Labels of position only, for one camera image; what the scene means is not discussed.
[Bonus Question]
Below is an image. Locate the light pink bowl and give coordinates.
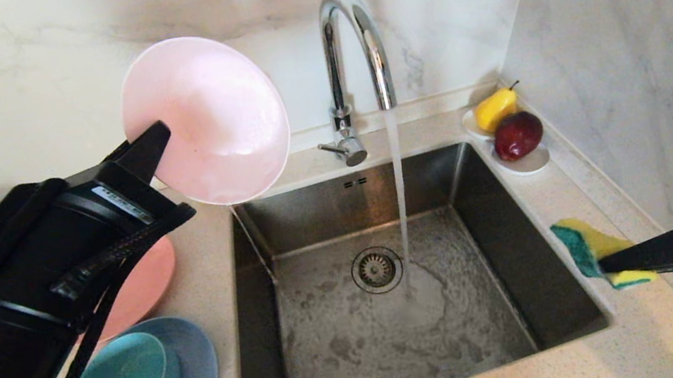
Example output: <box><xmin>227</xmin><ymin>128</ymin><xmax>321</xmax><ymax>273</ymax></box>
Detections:
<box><xmin>109</xmin><ymin>21</ymin><xmax>302</xmax><ymax>222</ymax></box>

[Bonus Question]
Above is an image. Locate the yellow sponge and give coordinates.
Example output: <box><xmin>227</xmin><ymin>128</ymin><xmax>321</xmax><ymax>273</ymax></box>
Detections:
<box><xmin>549</xmin><ymin>205</ymin><xmax>660</xmax><ymax>301</ymax></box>

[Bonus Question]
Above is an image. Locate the chrome gooseneck faucet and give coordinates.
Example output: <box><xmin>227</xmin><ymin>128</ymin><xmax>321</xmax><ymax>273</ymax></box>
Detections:
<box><xmin>292</xmin><ymin>0</ymin><xmax>407</xmax><ymax>172</ymax></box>

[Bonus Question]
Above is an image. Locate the stainless steel sink basin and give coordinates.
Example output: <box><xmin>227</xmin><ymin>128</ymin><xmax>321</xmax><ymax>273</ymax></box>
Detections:
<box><xmin>200</xmin><ymin>121</ymin><xmax>621</xmax><ymax>378</ymax></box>

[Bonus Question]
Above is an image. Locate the salmon pink plate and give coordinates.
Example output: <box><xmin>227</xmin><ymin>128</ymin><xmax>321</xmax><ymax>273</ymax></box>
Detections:
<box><xmin>68</xmin><ymin>235</ymin><xmax>189</xmax><ymax>345</ymax></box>

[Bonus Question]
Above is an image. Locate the small white dish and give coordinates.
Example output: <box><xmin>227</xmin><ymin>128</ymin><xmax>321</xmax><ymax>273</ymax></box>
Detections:
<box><xmin>490</xmin><ymin>137</ymin><xmax>553</xmax><ymax>181</ymax></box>
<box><xmin>458</xmin><ymin>105</ymin><xmax>496</xmax><ymax>145</ymax></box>

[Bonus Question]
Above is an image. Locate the dark red apple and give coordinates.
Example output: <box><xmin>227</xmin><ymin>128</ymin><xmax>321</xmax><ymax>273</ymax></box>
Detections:
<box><xmin>488</xmin><ymin>108</ymin><xmax>548</xmax><ymax>164</ymax></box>

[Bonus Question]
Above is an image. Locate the yellow pear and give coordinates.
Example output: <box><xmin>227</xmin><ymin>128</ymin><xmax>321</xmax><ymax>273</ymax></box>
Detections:
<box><xmin>470</xmin><ymin>81</ymin><xmax>526</xmax><ymax>136</ymax></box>

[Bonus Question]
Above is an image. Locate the round metal drain strainer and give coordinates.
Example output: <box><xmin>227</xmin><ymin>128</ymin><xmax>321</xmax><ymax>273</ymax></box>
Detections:
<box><xmin>348</xmin><ymin>243</ymin><xmax>407</xmax><ymax>298</ymax></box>

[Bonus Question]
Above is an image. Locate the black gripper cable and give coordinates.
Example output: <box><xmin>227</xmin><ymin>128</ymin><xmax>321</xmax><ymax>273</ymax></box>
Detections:
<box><xmin>0</xmin><ymin>204</ymin><xmax>226</xmax><ymax>378</ymax></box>

